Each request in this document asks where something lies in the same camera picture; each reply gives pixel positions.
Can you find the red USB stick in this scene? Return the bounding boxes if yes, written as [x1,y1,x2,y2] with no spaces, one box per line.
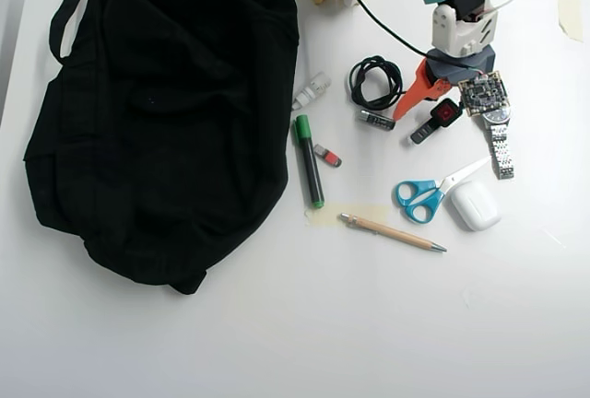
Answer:
[313,143,343,169]

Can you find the black braided cable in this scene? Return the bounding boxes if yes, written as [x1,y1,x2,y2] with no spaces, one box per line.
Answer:
[345,55,409,111]

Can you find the green black marker pen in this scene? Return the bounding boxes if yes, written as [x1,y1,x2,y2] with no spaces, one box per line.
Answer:
[293,114,325,209]

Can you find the wooden ballpoint pen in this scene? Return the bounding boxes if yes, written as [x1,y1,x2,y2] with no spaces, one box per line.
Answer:
[339,212,448,253]

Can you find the black and silver cylinder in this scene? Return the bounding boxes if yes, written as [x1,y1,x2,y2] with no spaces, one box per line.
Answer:
[357,109,396,132]

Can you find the black bike light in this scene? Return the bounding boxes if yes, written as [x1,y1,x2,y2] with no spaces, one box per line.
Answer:
[407,98,463,146]

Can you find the camera circuit board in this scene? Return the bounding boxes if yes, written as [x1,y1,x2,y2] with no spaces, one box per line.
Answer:
[456,70,513,118]

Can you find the black fabric bag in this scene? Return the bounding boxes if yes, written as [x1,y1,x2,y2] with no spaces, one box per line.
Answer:
[22,0,301,297]

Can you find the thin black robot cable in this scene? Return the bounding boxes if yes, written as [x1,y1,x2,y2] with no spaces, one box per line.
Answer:
[307,0,430,57]

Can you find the small white dropper bottle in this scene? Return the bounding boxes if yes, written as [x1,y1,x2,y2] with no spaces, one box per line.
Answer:
[290,73,332,111]

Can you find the white earbuds case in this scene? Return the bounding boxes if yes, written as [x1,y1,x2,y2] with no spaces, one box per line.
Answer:
[450,181,502,232]

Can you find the beige masking tape piece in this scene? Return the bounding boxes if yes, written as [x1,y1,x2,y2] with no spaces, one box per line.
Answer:
[556,0,584,43]
[303,202,393,228]

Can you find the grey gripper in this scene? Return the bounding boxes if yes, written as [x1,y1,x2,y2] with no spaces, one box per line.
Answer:
[392,45,499,122]

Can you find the blue handled scissors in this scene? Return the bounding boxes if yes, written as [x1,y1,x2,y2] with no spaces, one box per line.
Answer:
[394,156,493,224]

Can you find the silver wristwatch with dark dial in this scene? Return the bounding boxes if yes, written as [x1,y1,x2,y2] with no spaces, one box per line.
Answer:
[481,107,516,181]

